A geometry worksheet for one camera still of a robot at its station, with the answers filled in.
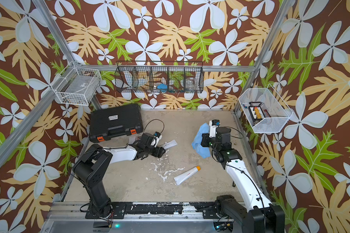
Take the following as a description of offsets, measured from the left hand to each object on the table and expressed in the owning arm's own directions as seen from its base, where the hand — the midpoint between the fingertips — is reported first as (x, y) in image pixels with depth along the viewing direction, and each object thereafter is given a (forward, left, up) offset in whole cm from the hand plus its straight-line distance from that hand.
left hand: (162, 147), depth 96 cm
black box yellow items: (+9, -55, +24) cm, 61 cm away
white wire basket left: (+24, +52, +32) cm, 65 cm away
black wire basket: (+40, 0, +27) cm, 48 cm away
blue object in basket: (+32, 0, +26) cm, 41 cm away
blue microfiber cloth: (-10, -25, +13) cm, 30 cm away
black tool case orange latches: (+20, +36, +3) cm, 41 cm away
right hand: (-1, -24, +18) cm, 30 cm away
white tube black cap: (+3, -5, -1) cm, 6 cm away
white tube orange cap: (-19, -14, -2) cm, 23 cm away
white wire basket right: (+11, -62, +24) cm, 67 cm away
